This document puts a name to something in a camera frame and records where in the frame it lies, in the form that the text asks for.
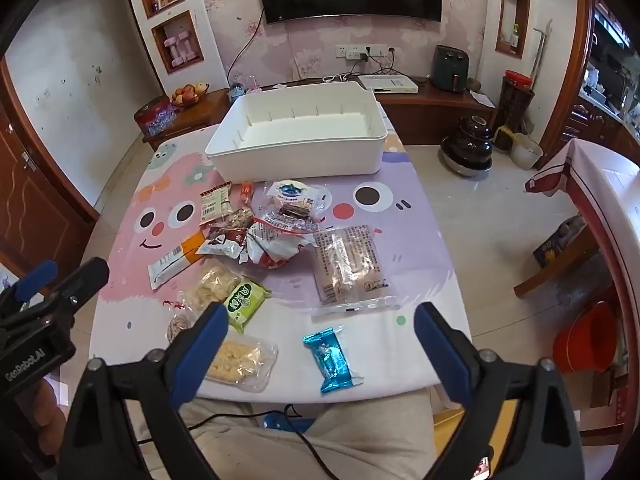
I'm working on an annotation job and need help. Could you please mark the green snack packet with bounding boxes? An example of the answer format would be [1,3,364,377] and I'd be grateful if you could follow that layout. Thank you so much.
[222,277,272,333]

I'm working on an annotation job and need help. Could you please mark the wooden door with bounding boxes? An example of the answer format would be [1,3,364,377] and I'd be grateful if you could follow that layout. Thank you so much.
[0,57,101,281]

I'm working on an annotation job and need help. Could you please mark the white packet round blue label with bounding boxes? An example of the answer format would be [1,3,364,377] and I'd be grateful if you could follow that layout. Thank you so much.
[264,179,333,216]

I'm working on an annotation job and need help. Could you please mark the person's left hand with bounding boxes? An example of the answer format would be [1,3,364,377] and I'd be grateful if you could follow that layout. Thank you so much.
[27,377,68,443]

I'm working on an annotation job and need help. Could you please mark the clear packet nut bar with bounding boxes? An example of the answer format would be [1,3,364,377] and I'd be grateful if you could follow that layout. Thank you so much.
[227,209,256,233]

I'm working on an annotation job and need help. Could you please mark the dark jar with red lid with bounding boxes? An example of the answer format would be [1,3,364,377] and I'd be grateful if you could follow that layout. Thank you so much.
[500,70,535,133]

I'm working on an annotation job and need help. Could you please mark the barcode label snack packet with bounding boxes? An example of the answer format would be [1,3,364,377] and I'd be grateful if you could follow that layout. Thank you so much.
[199,182,236,226]

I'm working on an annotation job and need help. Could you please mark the thin black cable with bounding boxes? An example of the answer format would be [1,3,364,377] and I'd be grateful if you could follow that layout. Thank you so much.
[137,402,346,480]

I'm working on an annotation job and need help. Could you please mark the large clear packet brown biscuits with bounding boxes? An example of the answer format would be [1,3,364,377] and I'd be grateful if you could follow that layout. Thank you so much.
[310,224,401,321]

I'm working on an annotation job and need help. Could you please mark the white set-top box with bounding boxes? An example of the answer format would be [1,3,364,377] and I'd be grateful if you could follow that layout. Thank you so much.
[359,74,418,95]

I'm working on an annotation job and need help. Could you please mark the wooden chair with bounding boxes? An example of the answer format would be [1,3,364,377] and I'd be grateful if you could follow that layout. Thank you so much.
[514,215,616,321]

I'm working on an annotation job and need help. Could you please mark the blue and yellow box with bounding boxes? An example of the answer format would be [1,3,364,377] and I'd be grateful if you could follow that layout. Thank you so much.
[532,217,586,268]

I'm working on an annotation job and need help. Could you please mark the mop handle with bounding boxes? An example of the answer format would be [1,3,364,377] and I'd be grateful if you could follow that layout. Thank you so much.
[529,20,553,91]

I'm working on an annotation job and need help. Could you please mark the black television cable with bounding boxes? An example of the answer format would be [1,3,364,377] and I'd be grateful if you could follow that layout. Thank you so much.
[226,10,266,86]

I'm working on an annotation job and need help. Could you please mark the red and white cloth cover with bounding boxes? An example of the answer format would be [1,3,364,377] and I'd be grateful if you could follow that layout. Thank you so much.
[524,137,640,361]

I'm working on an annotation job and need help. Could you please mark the blue foil snack packet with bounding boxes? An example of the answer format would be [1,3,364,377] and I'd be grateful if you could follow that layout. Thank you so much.
[301,327,365,396]

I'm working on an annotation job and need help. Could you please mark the brown and white snack packet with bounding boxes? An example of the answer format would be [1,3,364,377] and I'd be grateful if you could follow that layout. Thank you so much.
[195,225,251,260]

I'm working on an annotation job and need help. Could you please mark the clear packet pale puffed rice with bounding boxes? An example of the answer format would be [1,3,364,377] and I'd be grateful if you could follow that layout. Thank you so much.
[182,258,241,313]

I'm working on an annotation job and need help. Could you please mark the clear packet yellow rice cake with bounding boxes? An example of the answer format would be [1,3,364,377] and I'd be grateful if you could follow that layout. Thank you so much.
[202,332,278,393]

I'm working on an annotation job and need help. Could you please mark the dark chocolate snack packet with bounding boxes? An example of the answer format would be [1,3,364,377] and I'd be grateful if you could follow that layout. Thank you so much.
[262,202,326,233]

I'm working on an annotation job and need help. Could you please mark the red round tin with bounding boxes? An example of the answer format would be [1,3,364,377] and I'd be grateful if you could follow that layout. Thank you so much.
[134,96,177,136]

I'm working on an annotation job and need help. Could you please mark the wooden display cabinet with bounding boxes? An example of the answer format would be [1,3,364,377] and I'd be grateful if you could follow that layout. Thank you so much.
[537,0,640,171]

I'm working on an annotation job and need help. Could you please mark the red plastic bucket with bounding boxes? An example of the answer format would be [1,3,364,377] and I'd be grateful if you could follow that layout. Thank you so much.
[552,302,626,373]

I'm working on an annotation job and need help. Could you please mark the wooden drawer cabinet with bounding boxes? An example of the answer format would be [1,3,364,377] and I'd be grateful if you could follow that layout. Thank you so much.
[141,89,231,151]

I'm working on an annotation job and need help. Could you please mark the white power strip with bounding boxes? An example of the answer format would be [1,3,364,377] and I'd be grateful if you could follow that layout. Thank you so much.
[336,44,401,61]

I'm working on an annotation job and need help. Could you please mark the fruit bowl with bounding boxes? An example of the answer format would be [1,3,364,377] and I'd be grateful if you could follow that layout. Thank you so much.
[171,82,210,108]

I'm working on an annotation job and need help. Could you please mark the white plastic pitcher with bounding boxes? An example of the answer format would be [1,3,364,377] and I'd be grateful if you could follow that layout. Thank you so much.
[510,132,545,170]

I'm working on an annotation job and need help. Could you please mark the dark brown ceramic pot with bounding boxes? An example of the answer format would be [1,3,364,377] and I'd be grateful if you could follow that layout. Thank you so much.
[440,116,496,178]

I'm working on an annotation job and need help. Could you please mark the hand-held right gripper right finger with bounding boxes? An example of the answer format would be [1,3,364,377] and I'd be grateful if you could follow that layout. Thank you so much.
[414,302,586,480]

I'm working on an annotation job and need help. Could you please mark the dark green air fryer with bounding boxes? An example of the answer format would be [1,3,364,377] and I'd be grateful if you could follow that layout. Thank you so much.
[431,45,468,93]

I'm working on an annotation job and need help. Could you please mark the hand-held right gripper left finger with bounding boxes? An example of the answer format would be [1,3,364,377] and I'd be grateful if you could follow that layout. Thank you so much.
[57,302,231,480]

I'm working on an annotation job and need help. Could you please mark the clear packet dark nut cake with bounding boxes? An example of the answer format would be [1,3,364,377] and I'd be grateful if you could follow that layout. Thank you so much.
[166,310,201,346]

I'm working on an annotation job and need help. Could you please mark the red and white packet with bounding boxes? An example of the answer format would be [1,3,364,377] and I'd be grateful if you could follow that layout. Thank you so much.
[240,216,321,272]

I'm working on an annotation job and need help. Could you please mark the white plastic storage box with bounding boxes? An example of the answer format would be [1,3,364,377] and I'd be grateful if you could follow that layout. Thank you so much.
[205,81,390,181]

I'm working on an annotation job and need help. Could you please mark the person's beige trousers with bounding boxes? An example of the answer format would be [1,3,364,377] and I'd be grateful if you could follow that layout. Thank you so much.
[135,387,438,480]

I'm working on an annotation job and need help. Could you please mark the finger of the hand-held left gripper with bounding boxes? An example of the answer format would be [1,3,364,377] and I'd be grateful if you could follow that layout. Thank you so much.
[0,260,59,307]
[44,256,110,312]

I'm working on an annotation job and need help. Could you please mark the orange and white long packet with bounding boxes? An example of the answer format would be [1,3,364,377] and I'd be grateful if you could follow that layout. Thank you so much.
[147,232,207,291]

